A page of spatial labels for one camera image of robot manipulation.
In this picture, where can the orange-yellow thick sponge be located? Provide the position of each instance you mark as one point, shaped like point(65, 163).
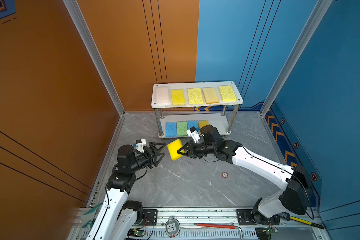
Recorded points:
point(210, 95)

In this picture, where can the red handled tool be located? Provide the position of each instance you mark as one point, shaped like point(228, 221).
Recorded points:
point(221, 227)

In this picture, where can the bright yellow foam sponge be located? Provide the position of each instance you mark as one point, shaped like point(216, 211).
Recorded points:
point(173, 148)

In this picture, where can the aluminium right corner post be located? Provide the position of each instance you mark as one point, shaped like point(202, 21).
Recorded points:
point(306, 34)

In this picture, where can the round grey socket plate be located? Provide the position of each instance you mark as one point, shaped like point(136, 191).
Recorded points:
point(172, 227)

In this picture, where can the aluminium front rail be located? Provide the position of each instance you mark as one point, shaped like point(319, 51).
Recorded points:
point(224, 223)

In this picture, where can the small orange-yellow sponge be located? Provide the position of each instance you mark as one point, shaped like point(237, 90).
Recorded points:
point(203, 123)

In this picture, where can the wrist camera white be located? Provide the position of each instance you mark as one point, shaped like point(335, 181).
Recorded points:
point(139, 145)
point(194, 134)

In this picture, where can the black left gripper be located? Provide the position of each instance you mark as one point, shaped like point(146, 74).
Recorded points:
point(151, 160)

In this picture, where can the aluminium corner post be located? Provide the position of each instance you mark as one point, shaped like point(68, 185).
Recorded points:
point(89, 42)
point(306, 34)

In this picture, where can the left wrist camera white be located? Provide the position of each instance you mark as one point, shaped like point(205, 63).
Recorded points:
point(139, 145)

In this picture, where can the aluminium left corner post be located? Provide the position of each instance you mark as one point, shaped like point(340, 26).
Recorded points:
point(89, 42)

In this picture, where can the small red ring marker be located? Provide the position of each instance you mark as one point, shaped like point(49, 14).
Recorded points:
point(225, 175)

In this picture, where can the white foam sponge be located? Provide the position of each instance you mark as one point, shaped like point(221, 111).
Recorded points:
point(162, 96)

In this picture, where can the green cellulose sponge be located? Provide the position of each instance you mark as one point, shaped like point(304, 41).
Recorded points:
point(182, 128)

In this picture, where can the blue cellulose sponge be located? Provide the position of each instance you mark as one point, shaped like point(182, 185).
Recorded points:
point(193, 126)
point(171, 129)

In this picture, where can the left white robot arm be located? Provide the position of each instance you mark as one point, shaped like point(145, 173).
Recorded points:
point(117, 214)

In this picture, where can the yellow cellulose sponge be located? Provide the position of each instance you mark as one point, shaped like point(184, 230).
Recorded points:
point(227, 94)
point(195, 96)

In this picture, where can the white two-tier metal shelf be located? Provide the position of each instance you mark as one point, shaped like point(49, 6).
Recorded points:
point(221, 115)

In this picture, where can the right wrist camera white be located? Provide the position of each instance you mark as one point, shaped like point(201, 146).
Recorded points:
point(194, 134)

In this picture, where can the yellow foam sponge front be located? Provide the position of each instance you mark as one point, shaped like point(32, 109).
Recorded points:
point(178, 98)

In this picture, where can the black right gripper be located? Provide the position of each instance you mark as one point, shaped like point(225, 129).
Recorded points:
point(187, 147)

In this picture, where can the circuit board right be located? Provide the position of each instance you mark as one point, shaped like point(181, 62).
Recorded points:
point(270, 230)

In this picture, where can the green circuit board left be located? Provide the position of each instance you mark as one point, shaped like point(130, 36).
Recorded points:
point(139, 233)

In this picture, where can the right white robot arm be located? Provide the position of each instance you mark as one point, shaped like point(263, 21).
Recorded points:
point(295, 187)

